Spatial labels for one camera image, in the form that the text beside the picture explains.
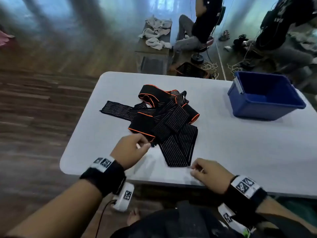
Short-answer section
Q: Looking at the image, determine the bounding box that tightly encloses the person's right hand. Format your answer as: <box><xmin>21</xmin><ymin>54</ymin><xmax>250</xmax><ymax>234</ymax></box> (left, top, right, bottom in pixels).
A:
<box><xmin>190</xmin><ymin>158</ymin><xmax>235</xmax><ymax>195</ymax></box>

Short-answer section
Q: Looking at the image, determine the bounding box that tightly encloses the person's left hand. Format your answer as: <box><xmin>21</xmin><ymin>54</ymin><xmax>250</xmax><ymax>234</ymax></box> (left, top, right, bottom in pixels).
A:
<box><xmin>110</xmin><ymin>133</ymin><xmax>152</xmax><ymax>171</ymax></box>

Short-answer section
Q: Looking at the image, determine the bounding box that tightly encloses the black basket orange rim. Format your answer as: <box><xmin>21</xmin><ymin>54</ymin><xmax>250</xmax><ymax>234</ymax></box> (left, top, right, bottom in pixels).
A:
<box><xmin>171</xmin><ymin>62</ymin><xmax>211</xmax><ymax>79</ymax></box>

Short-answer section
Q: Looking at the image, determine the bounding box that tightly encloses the white towel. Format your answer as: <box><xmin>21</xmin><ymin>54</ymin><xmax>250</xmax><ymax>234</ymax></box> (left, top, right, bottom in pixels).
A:
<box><xmin>145</xmin><ymin>37</ymin><xmax>173</xmax><ymax>51</ymax></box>
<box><xmin>146</xmin><ymin>15</ymin><xmax>173</xmax><ymax>30</ymax></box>
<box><xmin>138</xmin><ymin>28</ymin><xmax>171</xmax><ymax>39</ymax></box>

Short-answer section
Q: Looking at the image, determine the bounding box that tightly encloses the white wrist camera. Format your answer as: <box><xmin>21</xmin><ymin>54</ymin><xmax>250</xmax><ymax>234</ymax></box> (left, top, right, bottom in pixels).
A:
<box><xmin>218</xmin><ymin>203</ymin><xmax>256</xmax><ymax>237</ymax></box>
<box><xmin>113</xmin><ymin>182</ymin><xmax>135</xmax><ymax>212</ymax></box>

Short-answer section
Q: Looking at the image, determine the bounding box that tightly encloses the white cord coil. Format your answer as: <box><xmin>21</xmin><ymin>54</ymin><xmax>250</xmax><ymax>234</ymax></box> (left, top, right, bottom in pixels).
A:
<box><xmin>201</xmin><ymin>61</ymin><xmax>220</xmax><ymax>80</ymax></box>

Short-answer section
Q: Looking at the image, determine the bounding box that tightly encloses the blue plastic bin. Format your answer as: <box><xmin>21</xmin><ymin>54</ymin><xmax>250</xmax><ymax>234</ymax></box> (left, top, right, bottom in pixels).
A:
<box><xmin>227</xmin><ymin>71</ymin><xmax>307</xmax><ymax>121</ymax></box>

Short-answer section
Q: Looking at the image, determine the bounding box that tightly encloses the red-seat stool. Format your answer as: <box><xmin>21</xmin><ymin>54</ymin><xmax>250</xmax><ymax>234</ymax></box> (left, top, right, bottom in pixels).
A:
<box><xmin>191</xmin><ymin>37</ymin><xmax>215</xmax><ymax>65</ymax></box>

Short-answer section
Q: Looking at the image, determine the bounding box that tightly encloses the black wristband with white markers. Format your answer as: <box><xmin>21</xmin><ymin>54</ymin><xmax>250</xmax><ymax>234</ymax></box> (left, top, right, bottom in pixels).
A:
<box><xmin>80</xmin><ymin>156</ymin><xmax>126</xmax><ymax>198</ymax></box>
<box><xmin>223</xmin><ymin>175</ymin><xmax>268</xmax><ymax>230</ymax></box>

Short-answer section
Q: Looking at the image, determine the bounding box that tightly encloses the person's left forearm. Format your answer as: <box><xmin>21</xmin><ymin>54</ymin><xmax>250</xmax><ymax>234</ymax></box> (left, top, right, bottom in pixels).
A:
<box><xmin>5</xmin><ymin>179</ymin><xmax>103</xmax><ymax>238</ymax></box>

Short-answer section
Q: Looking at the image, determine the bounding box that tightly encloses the thin black camera cable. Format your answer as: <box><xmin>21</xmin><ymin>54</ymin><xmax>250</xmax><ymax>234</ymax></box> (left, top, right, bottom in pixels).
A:
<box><xmin>95</xmin><ymin>199</ymin><xmax>117</xmax><ymax>238</ymax></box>

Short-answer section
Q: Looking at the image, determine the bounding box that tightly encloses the large wall mirror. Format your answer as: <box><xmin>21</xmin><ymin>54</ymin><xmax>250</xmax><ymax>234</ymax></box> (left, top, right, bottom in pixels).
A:
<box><xmin>214</xmin><ymin>0</ymin><xmax>317</xmax><ymax>97</ymax></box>

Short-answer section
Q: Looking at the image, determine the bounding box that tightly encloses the person's right forearm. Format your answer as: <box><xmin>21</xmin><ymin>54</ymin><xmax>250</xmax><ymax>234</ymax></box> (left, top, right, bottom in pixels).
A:
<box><xmin>255</xmin><ymin>195</ymin><xmax>317</xmax><ymax>235</ymax></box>

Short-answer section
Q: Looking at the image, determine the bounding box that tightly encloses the low wooden table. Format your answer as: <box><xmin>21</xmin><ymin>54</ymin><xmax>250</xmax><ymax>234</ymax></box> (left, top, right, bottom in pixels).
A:
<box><xmin>135</xmin><ymin>22</ymin><xmax>172</xmax><ymax>75</ymax></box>

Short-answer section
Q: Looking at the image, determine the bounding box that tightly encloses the person's bare foot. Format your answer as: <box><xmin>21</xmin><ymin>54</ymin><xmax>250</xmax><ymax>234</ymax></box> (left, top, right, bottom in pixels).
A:
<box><xmin>126</xmin><ymin>208</ymin><xmax>142</xmax><ymax>226</ymax></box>

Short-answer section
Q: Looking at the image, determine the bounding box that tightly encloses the pink cloth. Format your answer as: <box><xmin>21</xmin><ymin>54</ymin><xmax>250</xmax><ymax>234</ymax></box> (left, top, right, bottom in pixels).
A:
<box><xmin>0</xmin><ymin>30</ymin><xmax>15</xmax><ymax>47</ymax></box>

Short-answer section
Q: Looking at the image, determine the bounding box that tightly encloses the person's black chest harness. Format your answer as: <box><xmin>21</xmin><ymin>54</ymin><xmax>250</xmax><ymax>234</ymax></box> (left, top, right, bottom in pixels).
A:
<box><xmin>110</xmin><ymin>200</ymin><xmax>317</xmax><ymax>238</ymax></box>

